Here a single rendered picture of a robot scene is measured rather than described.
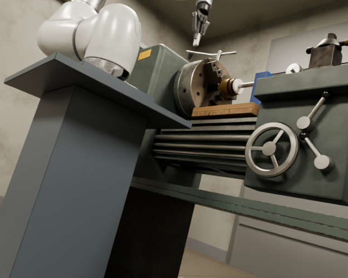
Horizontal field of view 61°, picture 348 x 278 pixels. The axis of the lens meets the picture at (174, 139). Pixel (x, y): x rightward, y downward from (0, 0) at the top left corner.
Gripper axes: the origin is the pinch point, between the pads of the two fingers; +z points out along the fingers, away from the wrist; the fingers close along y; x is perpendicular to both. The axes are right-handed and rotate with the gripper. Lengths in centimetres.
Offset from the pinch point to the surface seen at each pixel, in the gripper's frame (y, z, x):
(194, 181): 17, 76, -2
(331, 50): -8, 28, -77
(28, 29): -43, -50, 225
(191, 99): -9.9, 39.5, -16.9
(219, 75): -1.1, 25.1, -23.1
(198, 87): -7.5, 32.8, -17.2
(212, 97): -2.0, 36.4, -22.3
